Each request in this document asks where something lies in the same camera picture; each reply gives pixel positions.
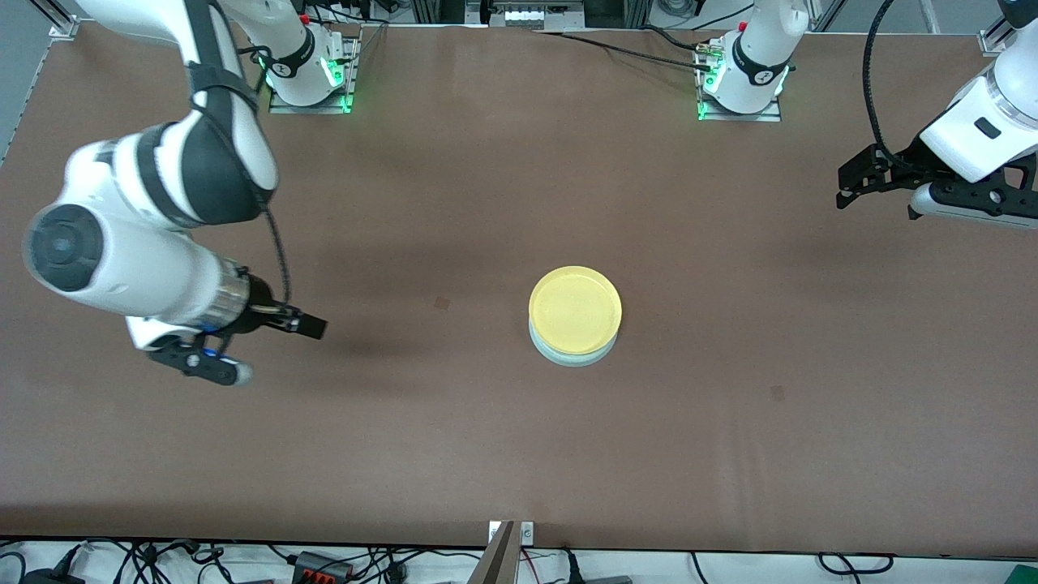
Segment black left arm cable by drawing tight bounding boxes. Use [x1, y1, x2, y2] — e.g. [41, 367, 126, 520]
[861, 0, 903, 170]

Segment looped black floor cable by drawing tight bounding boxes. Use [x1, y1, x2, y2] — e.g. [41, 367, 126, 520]
[817, 552, 894, 578]

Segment aluminium frame post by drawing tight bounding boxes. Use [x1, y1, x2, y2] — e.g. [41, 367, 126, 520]
[410, 0, 467, 24]
[585, 0, 650, 28]

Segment black floor cable tangle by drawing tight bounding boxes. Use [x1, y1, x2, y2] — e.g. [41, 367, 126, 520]
[0, 538, 487, 584]

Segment yellow round plate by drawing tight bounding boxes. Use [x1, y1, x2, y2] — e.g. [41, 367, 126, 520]
[528, 265, 624, 359]

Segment aluminium frame corner bracket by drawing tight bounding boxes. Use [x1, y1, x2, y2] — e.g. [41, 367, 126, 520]
[977, 16, 1010, 58]
[32, 0, 82, 41]

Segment brown table cover sheet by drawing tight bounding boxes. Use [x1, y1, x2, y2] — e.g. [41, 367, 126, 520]
[0, 20, 1038, 560]

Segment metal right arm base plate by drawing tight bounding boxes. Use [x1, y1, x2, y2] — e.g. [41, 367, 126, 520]
[269, 36, 355, 114]

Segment short thick black cable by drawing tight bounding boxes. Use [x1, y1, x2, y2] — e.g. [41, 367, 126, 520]
[639, 24, 714, 54]

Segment grey camera mount pole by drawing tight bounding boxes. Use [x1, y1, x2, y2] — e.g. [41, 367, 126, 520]
[469, 521, 520, 584]

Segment pale green round plate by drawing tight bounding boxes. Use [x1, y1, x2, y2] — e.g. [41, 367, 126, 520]
[529, 320, 621, 368]

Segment grey control box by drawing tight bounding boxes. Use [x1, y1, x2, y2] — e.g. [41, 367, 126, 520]
[466, 0, 586, 32]

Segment long thin black cable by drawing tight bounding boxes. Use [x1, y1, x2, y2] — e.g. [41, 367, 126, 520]
[535, 29, 714, 74]

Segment black base cable bundle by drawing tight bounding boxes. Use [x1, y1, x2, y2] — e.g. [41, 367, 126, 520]
[296, 0, 392, 29]

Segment black orange power strip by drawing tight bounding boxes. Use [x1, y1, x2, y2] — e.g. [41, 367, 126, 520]
[292, 551, 354, 584]

